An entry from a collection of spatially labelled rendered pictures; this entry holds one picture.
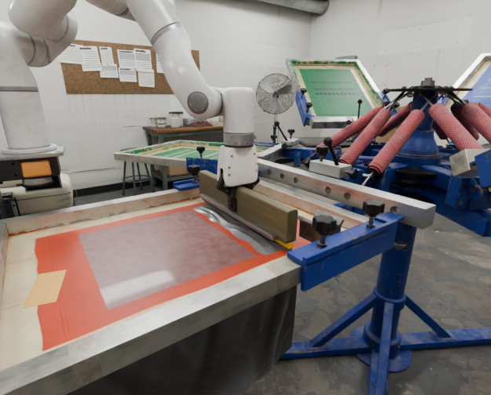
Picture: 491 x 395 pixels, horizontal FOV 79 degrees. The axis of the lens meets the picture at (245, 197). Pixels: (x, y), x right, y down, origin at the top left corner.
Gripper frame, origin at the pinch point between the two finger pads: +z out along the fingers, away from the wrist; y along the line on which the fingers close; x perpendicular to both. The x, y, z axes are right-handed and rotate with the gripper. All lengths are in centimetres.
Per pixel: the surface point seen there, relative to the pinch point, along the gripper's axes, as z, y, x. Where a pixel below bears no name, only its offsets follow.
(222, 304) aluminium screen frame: 3.2, 22.6, 29.5
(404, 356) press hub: 99, -95, 12
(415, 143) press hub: -9, -84, 3
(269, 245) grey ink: 5.1, 2.4, 16.2
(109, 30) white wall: -103, -60, -380
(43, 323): 6.1, 45.3, 14.8
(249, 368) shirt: 29.7, 11.9, 22.1
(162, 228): 6.0, 18.3, -8.1
